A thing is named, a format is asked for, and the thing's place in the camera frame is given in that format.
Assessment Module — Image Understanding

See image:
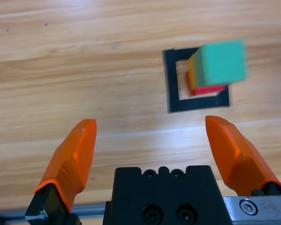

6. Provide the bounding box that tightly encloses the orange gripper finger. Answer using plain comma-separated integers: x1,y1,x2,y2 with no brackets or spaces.
205,115,281,197
25,118,98,225

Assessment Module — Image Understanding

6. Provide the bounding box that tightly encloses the red wooden block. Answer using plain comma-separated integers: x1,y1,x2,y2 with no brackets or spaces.
185,71,228,97

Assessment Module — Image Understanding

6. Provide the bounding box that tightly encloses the green wooden block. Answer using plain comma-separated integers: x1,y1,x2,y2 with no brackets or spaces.
196,39,248,86

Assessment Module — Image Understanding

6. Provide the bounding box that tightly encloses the yellow wooden block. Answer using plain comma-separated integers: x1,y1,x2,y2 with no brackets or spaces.
187,52,203,91

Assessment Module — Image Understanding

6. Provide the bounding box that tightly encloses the black tape square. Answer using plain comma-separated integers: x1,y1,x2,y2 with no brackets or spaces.
163,48,230,114

